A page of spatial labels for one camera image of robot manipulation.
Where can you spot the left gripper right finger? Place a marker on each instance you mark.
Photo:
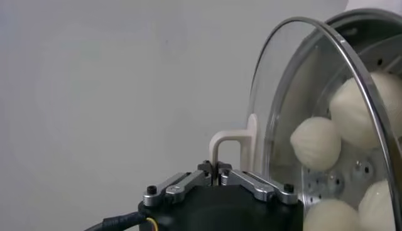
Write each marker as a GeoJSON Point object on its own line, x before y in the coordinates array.
{"type": "Point", "coordinates": [257, 185]}

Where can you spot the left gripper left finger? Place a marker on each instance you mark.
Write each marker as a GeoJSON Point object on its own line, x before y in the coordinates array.
{"type": "Point", "coordinates": [176, 188]}

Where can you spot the white steamed baozi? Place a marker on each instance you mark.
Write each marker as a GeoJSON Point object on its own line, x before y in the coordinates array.
{"type": "Point", "coordinates": [329, 218]}
{"type": "Point", "coordinates": [355, 113]}
{"type": "Point", "coordinates": [315, 144]}
{"type": "Point", "coordinates": [377, 207]}

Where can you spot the glass pot lid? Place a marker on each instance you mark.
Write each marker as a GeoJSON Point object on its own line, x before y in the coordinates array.
{"type": "Point", "coordinates": [282, 94]}

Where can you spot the stainless steamer basket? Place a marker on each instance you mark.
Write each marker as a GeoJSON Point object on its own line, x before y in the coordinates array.
{"type": "Point", "coordinates": [383, 47]}

